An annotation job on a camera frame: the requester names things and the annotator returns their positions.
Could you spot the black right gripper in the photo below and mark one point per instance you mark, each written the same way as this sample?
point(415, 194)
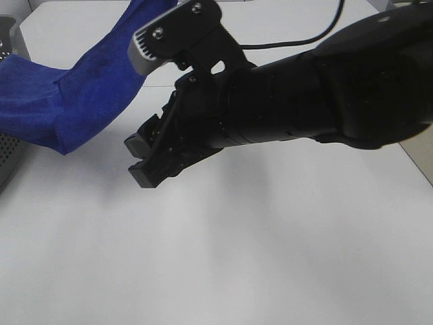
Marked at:
point(177, 140)

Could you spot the blue microfibre towel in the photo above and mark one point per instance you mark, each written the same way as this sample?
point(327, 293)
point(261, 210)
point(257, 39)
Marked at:
point(64, 109)

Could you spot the grey perforated plastic basket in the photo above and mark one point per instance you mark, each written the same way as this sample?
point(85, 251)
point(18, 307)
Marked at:
point(12, 149)

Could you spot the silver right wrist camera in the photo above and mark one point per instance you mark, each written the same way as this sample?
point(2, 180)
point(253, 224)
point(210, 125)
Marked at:
point(169, 36)

